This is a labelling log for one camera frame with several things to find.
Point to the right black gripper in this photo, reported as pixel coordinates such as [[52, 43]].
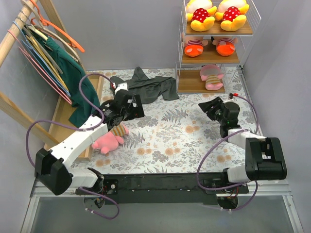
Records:
[[213, 108]]

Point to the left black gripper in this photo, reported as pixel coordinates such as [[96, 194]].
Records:
[[129, 107]]

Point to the pink pig plush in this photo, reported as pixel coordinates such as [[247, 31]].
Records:
[[111, 140], [212, 76]]

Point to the black-haired doll striped shirt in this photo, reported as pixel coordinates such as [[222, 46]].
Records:
[[194, 45]]

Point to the yellow frog plush small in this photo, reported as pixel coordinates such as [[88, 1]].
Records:
[[231, 14]]

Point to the yellow frog plush big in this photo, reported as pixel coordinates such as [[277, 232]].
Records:
[[200, 14]]

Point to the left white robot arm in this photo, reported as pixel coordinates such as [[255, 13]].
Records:
[[52, 167]]

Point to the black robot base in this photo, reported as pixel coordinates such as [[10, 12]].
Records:
[[163, 188]]

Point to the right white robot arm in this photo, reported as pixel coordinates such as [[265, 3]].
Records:
[[264, 159]]

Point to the dark grey cloth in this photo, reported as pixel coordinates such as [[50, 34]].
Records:
[[149, 89]]

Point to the floral table mat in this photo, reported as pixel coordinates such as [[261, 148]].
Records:
[[173, 137]]

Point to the green shirt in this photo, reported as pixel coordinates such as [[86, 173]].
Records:
[[72, 74]]

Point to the wooden clothes rack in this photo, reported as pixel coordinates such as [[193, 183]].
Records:
[[21, 84]]

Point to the pink hanger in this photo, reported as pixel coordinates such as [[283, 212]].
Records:
[[41, 71]]

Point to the yellow hanger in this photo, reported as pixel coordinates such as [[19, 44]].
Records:
[[48, 65]]

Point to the blue hanger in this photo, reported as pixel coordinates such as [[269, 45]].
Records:
[[38, 57]]

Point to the beige hanger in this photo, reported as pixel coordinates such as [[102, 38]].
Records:
[[52, 33]]

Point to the orange hanger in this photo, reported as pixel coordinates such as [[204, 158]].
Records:
[[54, 21]]

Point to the grey hanger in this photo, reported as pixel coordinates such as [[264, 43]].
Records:
[[31, 31]]

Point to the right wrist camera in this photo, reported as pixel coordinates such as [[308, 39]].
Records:
[[232, 96]]

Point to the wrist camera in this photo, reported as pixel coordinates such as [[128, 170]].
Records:
[[232, 96], [118, 87]]

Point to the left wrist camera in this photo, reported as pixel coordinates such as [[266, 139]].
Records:
[[118, 87]]

